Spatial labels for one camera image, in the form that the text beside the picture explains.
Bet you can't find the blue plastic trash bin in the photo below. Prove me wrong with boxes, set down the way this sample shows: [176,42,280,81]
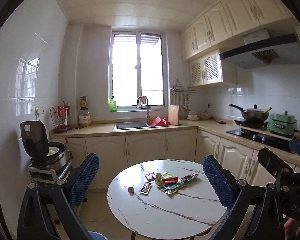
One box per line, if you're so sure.
[89,231,107,240]

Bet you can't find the green electric pot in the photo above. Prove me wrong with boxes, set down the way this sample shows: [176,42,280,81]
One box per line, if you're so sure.
[267,111,297,137]

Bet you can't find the dark red sauce sachet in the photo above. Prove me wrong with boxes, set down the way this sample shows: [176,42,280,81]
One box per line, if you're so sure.
[180,173,198,183]

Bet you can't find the steel sink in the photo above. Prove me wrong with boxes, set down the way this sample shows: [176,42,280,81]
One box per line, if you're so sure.
[114,121,149,131]

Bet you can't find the wooden cutting board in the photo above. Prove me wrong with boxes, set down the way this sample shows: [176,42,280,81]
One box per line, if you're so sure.
[167,105,179,125]

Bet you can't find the red utensil rack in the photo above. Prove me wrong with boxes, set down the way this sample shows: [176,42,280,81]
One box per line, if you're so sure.
[50,101,72,133]

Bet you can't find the light green wrapper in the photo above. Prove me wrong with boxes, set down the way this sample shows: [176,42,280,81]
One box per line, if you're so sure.
[161,172,173,179]

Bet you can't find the stacked white bowls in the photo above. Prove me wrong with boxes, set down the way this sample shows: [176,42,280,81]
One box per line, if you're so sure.
[187,110,199,120]

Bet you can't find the cream upper cabinets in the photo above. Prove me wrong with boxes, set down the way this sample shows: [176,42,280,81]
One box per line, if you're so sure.
[181,0,293,87]

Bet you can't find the cream cabinets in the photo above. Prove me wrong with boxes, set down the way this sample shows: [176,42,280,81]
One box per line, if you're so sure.
[50,127,300,189]
[181,0,293,87]

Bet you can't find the black rice cooker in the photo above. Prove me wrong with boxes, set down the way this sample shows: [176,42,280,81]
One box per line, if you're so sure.
[20,121,70,173]

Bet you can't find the green dish soap bottle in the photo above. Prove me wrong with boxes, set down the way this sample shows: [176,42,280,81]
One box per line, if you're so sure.
[109,94,117,112]

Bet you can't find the hanging utensil rail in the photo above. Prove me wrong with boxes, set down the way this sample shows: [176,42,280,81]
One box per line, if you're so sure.
[170,78,196,112]

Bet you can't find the large glass jar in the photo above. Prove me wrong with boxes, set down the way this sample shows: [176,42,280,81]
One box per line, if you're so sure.
[78,107,91,127]

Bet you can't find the red snack packet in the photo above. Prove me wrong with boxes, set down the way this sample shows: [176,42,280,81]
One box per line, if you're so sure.
[162,177,179,185]

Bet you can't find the red plastic basin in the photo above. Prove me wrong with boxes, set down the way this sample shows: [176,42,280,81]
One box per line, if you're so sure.
[149,116,171,127]

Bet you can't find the red white sauce sachet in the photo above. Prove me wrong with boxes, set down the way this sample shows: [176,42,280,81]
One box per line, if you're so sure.
[140,182,152,195]

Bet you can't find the range hood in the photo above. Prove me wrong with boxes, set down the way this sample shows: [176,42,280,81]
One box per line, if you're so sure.
[219,30,300,69]

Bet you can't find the white rolling storage cart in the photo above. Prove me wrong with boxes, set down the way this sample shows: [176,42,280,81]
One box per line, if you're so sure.
[26,159,88,224]

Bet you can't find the wok with lid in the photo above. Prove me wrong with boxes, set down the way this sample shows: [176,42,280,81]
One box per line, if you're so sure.
[229,104,272,122]

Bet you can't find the cream lower cabinets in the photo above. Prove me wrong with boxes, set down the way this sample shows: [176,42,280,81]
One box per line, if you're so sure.
[50,127,300,189]

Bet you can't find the green snack packet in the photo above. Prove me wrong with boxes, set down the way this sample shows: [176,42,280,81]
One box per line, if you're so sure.
[158,181,186,195]

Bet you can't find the small brown scrap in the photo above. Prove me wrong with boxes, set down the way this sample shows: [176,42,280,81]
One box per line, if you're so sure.
[128,187,134,194]

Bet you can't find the kitchen window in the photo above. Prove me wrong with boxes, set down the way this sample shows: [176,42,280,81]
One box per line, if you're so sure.
[109,31,167,112]

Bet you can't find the chrome faucet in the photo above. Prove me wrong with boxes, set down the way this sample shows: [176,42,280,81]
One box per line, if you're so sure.
[136,95,151,125]

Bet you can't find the wall power socket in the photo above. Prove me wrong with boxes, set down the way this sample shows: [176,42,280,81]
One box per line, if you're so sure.
[34,106,45,115]

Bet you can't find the small dark jar yellow label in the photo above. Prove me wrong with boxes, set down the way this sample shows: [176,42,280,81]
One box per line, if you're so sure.
[80,96,87,109]

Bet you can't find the round white marble table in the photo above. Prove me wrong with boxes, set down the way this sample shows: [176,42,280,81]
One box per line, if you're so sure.
[107,159,226,239]

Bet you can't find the black gas stove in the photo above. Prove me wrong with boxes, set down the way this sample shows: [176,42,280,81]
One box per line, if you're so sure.
[227,120,292,153]

